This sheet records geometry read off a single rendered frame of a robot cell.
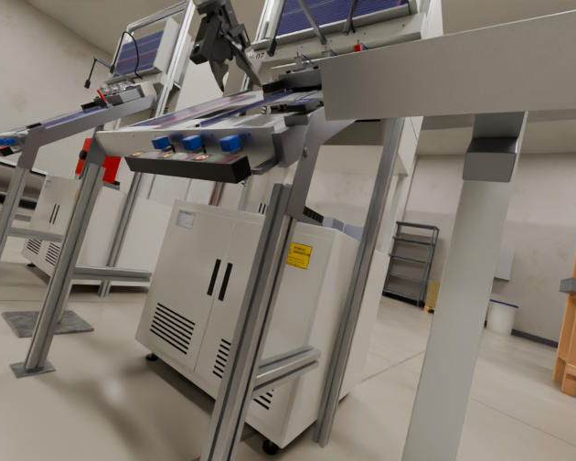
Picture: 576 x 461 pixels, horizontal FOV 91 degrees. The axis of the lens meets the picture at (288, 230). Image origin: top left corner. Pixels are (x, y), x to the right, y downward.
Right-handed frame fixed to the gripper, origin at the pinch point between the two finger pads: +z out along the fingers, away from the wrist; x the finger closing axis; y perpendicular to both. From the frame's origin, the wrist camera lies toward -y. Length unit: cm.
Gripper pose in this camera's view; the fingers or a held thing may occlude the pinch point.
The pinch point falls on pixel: (240, 91)
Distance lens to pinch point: 89.7
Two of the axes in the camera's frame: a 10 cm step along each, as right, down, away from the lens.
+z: 3.0, 6.7, 6.7
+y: 4.9, -7.2, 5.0
